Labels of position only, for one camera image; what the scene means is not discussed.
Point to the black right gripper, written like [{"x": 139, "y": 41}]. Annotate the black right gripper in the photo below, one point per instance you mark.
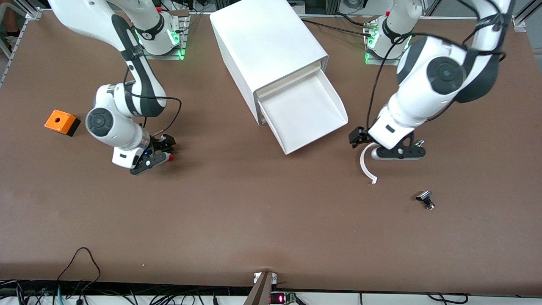
[{"x": 161, "y": 144}]

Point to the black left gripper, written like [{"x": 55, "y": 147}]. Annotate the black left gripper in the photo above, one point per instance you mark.
[{"x": 357, "y": 136}]

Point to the red mushroom push button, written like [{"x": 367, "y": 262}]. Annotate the red mushroom push button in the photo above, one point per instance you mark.
[{"x": 170, "y": 158}]

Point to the white plastic drawer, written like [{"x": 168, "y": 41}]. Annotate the white plastic drawer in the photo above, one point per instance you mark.
[
  {"x": 292, "y": 80},
  {"x": 305, "y": 114}
]

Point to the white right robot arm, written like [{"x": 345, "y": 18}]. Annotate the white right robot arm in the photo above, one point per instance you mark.
[{"x": 127, "y": 133}]

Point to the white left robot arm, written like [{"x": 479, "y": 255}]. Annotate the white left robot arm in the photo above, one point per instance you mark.
[{"x": 406, "y": 110}]

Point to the small metal push button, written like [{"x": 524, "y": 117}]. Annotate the small metal push button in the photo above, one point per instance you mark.
[{"x": 421, "y": 142}]

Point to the white drawer cabinet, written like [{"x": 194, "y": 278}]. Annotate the white drawer cabinet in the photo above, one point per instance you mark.
[{"x": 262, "y": 38}]

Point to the orange box with hole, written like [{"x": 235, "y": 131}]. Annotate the orange box with hole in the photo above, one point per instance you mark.
[{"x": 59, "y": 120}]

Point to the device with red display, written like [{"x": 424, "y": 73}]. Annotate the device with red display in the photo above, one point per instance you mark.
[{"x": 281, "y": 299}]

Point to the person leg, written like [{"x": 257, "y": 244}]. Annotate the person leg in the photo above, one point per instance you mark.
[{"x": 12, "y": 19}]

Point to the aluminium arm base plate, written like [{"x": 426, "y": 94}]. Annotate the aluminium arm base plate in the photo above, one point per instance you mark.
[
  {"x": 398, "y": 62},
  {"x": 146, "y": 56}
]

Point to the metal camera post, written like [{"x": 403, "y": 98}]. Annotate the metal camera post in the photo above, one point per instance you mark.
[{"x": 260, "y": 292}]

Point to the aluminium table edge rail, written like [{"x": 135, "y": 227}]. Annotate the aluminium table edge rail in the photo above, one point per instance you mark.
[{"x": 15, "y": 48}]

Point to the aluminium corner bracket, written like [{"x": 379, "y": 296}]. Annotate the aluminium corner bracket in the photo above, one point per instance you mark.
[
  {"x": 518, "y": 23},
  {"x": 34, "y": 14}
]

